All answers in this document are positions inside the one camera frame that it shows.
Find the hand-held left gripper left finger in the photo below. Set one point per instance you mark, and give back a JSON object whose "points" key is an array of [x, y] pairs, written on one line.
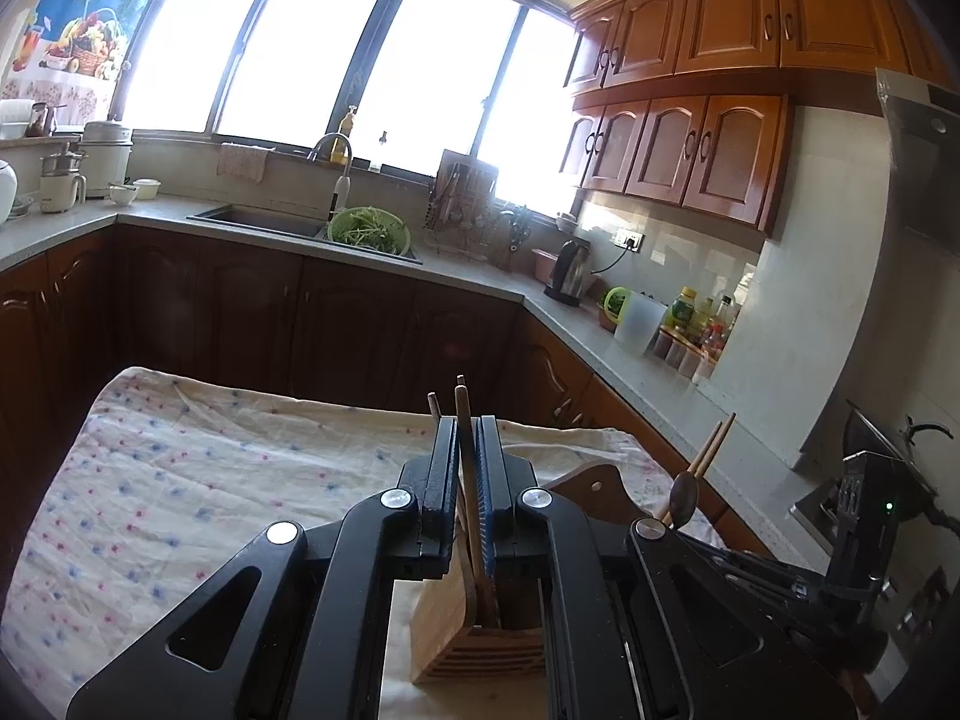
{"points": [[442, 495]]}

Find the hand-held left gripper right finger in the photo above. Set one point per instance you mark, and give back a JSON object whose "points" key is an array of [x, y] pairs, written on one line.
{"points": [[487, 495]]}

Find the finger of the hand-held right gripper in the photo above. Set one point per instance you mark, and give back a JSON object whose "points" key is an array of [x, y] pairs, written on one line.
{"points": [[772, 577]]}

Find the wooden utensil holder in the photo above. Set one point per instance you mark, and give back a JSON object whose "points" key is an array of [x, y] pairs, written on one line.
{"points": [[465, 652]]}

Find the black wok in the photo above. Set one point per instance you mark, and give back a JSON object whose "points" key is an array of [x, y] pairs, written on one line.
{"points": [[870, 435]]}

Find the grey kitchen countertop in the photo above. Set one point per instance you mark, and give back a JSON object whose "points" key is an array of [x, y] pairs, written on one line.
{"points": [[487, 277]]}

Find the white plastic pitcher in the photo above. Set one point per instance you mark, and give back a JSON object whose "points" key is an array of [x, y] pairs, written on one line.
{"points": [[640, 326]]}

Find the steel electric kettle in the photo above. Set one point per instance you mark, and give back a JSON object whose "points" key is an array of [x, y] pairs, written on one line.
{"points": [[568, 274]]}

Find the pink plastic container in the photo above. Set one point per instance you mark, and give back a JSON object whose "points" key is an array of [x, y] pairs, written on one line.
{"points": [[544, 266]]}

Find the row of condiment bottles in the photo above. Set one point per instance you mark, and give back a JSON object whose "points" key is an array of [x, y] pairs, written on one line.
{"points": [[697, 330]]}

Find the white dotted tablecloth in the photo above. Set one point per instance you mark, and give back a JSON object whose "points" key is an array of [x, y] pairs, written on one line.
{"points": [[187, 480]]}

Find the green colander with vegetables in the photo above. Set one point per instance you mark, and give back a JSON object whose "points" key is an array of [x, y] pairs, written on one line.
{"points": [[367, 232]]}

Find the brown lower kitchen cabinets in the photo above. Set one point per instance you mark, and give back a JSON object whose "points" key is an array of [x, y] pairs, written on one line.
{"points": [[225, 315]]}

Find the small white bowl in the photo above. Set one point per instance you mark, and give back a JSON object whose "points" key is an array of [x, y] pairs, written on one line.
{"points": [[566, 222]]}

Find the chrome kitchen faucet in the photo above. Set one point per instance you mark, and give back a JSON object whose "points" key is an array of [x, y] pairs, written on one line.
{"points": [[341, 187]]}

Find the steel kitchen sink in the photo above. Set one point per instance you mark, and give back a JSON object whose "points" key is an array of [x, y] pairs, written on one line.
{"points": [[255, 219]]}

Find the small clear bottle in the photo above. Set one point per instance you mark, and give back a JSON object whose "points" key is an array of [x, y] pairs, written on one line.
{"points": [[382, 154]]}

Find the steel range hood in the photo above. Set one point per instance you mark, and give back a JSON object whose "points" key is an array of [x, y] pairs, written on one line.
{"points": [[922, 165]]}

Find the yellow soap bottle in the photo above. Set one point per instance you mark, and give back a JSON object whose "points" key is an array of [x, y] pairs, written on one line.
{"points": [[347, 131]]}

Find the pale dish cloth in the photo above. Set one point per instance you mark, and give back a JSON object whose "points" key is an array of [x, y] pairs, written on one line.
{"points": [[241, 163]]}

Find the white bowls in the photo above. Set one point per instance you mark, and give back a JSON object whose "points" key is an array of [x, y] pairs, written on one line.
{"points": [[139, 190]]}

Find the wooden upper kitchen cabinets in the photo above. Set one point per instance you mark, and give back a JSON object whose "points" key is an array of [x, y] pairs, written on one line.
{"points": [[712, 90]]}

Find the large kitchen window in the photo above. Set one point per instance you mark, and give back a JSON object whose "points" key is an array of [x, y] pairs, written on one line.
{"points": [[300, 52]]}

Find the tall white steamer cooker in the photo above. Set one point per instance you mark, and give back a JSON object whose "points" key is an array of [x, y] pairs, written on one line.
{"points": [[105, 161]]}

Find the white blender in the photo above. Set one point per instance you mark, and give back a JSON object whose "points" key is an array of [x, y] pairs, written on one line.
{"points": [[61, 184]]}

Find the white rice cooker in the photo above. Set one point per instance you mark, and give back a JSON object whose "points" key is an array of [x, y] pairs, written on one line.
{"points": [[6, 191]]}

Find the dark jar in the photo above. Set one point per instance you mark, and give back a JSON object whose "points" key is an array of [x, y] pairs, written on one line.
{"points": [[43, 120]]}

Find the white paper roll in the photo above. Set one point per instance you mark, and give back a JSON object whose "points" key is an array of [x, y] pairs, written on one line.
{"points": [[15, 120]]}

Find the white wall socket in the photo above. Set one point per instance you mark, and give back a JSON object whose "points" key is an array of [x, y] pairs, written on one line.
{"points": [[628, 241]]}

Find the wall knife rack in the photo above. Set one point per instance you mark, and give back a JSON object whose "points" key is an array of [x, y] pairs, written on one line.
{"points": [[465, 184]]}

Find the tropical fruit wall poster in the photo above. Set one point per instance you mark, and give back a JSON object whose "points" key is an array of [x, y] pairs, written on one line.
{"points": [[82, 15]]}

